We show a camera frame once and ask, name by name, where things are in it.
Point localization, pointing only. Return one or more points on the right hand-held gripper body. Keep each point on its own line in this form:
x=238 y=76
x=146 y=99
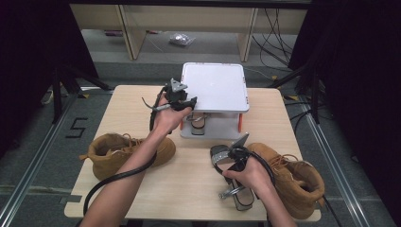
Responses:
x=239 y=154

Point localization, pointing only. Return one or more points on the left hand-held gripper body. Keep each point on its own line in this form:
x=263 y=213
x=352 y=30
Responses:
x=176 y=94

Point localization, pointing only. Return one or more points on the white two-tier shoe rack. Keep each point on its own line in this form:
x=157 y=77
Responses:
x=217 y=88

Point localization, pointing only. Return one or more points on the tan suede lace-up boot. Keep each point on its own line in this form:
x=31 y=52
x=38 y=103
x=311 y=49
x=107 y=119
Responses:
x=302 y=186
x=107 y=157

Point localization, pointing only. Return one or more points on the person's left hand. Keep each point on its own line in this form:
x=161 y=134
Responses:
x=167 y=121

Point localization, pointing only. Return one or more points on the person's right hand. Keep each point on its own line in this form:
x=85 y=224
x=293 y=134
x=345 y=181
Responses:
x=255 y=176

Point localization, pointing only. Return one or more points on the clear plastic bag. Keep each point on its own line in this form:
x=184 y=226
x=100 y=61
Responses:
x=181 y=39

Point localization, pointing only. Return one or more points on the small pink packet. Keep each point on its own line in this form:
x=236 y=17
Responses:
x=153 y=31

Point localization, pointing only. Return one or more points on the white shelving unit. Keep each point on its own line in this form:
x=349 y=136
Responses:
x=189 y=17

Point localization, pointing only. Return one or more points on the small purple packet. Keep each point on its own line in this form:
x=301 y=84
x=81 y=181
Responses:
x=113 y=32

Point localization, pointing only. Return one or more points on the black metal stand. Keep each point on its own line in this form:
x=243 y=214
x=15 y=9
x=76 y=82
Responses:
x=315 y=94
x=57 y=94

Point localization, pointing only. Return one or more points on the black curtain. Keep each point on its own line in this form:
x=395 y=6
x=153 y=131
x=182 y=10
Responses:
x=362 y=78
x=31 y=63

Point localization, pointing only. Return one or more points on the aluminium floor rail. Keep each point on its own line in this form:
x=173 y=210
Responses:
x=34 y=167
x=90 y=88
x=334 y=170

